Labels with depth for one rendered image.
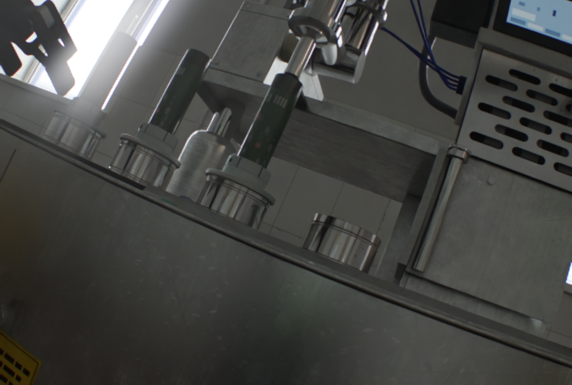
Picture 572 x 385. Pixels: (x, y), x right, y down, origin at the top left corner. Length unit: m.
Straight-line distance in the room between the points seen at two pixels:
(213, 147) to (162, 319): 0.36
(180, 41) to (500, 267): 2.22
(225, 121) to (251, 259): 0.39
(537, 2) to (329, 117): 0.31
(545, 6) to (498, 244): 0.30
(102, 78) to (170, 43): 1.99
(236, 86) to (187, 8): 2.05
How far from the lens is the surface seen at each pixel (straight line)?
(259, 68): 0.63
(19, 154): 0.40
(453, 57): 2.27
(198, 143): 0.63
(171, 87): 0.52
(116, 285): 0.32
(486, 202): 0.52
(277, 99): 0.48
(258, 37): 0.65
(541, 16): 0.63
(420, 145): 0.56
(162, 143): 0.50
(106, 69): 0.58
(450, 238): 0.50
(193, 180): 0.62
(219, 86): 0.63
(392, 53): 2.26
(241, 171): 0.45
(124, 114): 2.46
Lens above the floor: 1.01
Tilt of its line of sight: 12 degrees up
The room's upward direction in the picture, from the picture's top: 24 degrees clockwise
